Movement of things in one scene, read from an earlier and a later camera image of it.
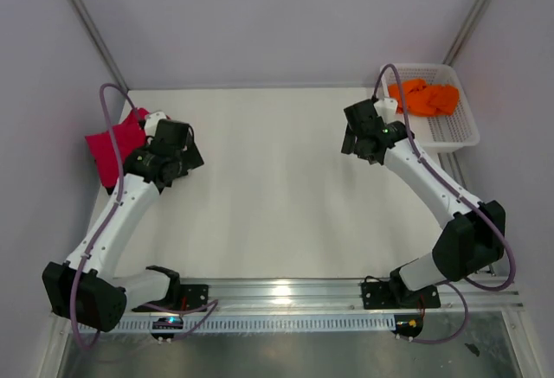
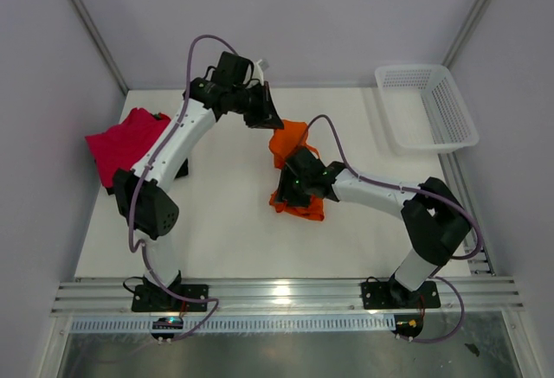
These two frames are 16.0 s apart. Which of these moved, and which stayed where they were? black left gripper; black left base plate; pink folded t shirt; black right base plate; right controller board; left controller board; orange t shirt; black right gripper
Moved: black left gripper; orange t shirt; black right gripper
Stayed: pink folded t shirt; right controller board; black left base plate; black right base plate; left controller board
